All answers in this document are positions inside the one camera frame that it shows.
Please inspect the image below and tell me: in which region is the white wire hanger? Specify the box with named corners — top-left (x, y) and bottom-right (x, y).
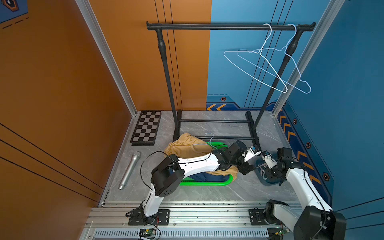
top-left (223, 23), bottom-right (298, 94)
top-left (193, 132), bottom-right (228, 149)

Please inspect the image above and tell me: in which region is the yellow printed t-shirt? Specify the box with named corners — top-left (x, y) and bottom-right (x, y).
top-left (164, 133), bottom-right (239, 181)

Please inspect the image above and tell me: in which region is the light blue hanger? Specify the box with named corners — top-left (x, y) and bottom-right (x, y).
top-left (251, 24), bottom-right (314, 94)

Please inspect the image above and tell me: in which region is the navy blue t-shirt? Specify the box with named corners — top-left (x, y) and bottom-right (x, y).
top-left (190, 172), bottom-right (229, 183)

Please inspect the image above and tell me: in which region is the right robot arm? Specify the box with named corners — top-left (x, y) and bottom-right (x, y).
top-left (262, 148), bottom-right (347, 240)

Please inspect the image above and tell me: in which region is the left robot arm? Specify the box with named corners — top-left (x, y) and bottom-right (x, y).
top-left (140, 141), bottom-right (261, 223)

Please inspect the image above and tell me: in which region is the teal plastic tub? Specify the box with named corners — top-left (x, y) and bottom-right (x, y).
top-left (255, 158), bottom-right (281, 187)

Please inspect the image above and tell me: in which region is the black clothes rack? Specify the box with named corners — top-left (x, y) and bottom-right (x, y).
top-left (146, 22), bottom-right (316, 146)

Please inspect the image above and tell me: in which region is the right green circuit board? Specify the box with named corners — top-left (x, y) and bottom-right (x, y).
top-left (275, 228), bottom-right (291, 240)

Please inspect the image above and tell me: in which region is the green circuit board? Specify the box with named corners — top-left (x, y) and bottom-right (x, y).
top-left (275, 228), bottom-right (291, 240)
top-left (138, 228), bottom-right (157, 240)

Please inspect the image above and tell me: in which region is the green plastic basket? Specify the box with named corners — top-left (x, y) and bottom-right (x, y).
top-left (180, 142), bottom-right (234, 186)

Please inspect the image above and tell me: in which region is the black white checkerboard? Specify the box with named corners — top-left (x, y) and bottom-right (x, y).
top-left (130, 111), bottom-right (162, 147)

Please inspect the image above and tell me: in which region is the silver metal cylinder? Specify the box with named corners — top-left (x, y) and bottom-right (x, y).
top-left (118, 151), bottom-right (141, 191)

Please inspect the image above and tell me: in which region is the left green circuit board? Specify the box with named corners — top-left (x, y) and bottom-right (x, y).
top-left (138, 228), bottom-right (157, 240)

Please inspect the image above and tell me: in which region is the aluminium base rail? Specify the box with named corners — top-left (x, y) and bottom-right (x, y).
top-left (79, 201), bottom-right (294, 240)

